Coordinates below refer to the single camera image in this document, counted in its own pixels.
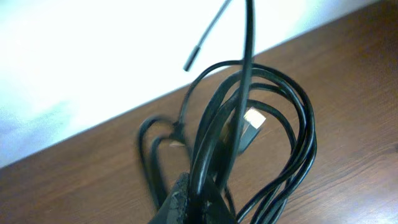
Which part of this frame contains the black USB cable three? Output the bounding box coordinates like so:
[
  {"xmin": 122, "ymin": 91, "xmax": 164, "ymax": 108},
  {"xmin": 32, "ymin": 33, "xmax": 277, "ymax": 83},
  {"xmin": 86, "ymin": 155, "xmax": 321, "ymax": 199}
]
[{"xmin": 136, "ymin": 114, "xmax": 193, "ymax": 212}]

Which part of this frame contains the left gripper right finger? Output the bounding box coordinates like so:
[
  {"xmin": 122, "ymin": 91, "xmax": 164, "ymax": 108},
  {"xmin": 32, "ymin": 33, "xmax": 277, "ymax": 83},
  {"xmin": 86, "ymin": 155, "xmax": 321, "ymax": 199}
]
[{"xmin": 200, "ymin": 177, "xmax": 237, "ymax": 224}]

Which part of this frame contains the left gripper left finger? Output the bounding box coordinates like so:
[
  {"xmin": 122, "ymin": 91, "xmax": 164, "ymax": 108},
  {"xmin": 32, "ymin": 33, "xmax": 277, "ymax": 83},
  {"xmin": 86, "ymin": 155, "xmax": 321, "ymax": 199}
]
[{"xmin": 148, "ymin": 172, "xmax": 190, "ymax": 224}]

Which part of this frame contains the black USB cable one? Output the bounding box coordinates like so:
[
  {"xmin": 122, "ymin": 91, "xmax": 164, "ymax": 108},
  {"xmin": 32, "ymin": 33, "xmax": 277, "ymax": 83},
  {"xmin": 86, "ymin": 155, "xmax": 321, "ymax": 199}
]
[{"xmin": 177, "ymin": 60, "xmax": 318, "ymax": 224}]

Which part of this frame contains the black USB cable two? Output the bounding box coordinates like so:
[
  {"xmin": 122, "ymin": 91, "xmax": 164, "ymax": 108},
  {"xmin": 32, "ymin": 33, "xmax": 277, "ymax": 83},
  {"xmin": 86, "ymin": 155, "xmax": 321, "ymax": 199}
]
[{"xmin": 183, "ymin": 0, "xmax": 268, "ymax": 224}]

